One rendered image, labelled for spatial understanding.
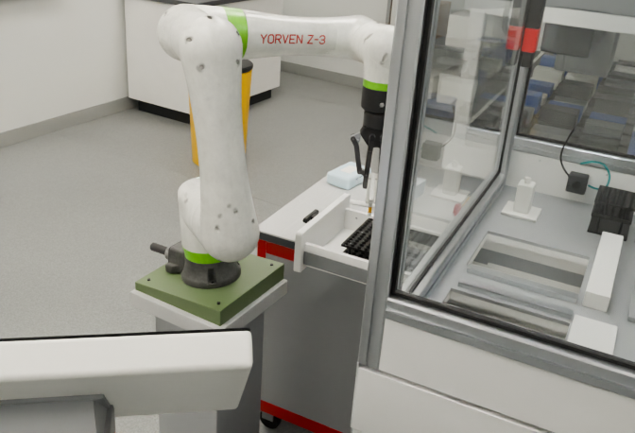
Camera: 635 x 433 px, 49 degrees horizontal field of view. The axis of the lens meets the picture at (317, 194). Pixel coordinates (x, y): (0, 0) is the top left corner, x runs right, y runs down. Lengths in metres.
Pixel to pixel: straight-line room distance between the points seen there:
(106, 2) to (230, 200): 4.00
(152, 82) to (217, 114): 4.00
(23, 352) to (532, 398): 0.74
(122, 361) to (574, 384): 0.66
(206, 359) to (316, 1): 5.89
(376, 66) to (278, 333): 0.97
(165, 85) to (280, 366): 3.35
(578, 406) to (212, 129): 0.82
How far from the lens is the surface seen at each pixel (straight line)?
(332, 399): 2.26
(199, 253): 1.69
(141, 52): 5.41
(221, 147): 1.43
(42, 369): 0.89
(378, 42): 1.59
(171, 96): 5.30
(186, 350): 0.87
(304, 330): 2.17
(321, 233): 1.81
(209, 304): 1.65
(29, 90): 5.03
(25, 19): 4.94
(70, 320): 3.09
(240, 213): 1.48
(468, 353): 1.17
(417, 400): 1.25
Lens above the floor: 1.70
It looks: 24 degrees down
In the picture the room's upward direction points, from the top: 4 degrees clockwise
